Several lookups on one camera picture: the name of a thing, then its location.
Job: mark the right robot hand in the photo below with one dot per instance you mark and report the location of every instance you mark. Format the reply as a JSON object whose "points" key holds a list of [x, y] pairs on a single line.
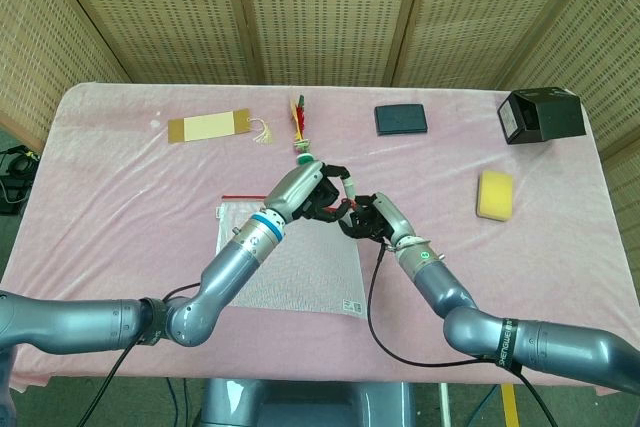
{"points": [[385, 219]]}

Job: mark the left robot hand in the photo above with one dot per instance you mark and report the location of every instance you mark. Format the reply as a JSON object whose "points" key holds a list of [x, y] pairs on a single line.
{"points": [[297, 189]]}

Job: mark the clear mesh zipper pouch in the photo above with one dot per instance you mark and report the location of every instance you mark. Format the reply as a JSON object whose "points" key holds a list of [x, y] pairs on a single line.
{"points": [[320, 272]]}

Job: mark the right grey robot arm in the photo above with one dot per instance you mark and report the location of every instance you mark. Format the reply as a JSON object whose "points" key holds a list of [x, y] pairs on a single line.
{"points": [[450, 292]]}

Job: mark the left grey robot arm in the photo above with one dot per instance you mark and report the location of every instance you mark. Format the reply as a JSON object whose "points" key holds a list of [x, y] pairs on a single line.
{"points": [[225, 272]]}

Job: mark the yellow sponge with green scourer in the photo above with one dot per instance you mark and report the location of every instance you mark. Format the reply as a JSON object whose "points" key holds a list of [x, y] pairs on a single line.
{"points": [[496, 194]]}

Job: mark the feather shuttlecock with green base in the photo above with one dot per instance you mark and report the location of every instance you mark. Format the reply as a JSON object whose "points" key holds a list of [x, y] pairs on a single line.
{"points": [[300, 122]]}

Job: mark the dark teal flat case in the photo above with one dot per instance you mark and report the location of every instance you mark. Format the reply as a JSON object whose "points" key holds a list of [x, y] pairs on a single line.
{"points": [[401, 119]]}

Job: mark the gold paper bookmark with tassel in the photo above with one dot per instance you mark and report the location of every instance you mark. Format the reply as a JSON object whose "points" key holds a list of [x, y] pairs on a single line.
{"points": [[210, 127]]}

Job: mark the pink velvet tablecloth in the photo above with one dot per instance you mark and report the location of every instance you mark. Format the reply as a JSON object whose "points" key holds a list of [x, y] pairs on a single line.
{"points": [[125, 197]]}

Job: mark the woven bamboo screen panel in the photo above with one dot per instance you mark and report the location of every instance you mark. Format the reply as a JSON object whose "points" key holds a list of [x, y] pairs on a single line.
{"points": [[165, 12], [330, 12], [480, 12], [615, 22], [40, 37]]}

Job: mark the white table leg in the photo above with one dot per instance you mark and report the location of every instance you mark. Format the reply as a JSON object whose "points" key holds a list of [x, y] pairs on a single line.
{"points": [[443, 404]]}

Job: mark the black cardboard box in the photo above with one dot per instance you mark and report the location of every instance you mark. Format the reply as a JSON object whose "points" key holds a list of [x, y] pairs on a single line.
{"points": [[555, 117]]}

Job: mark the grey robot torso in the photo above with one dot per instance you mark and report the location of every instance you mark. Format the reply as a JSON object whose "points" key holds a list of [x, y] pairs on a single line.
{"points": [[300, 404]]}

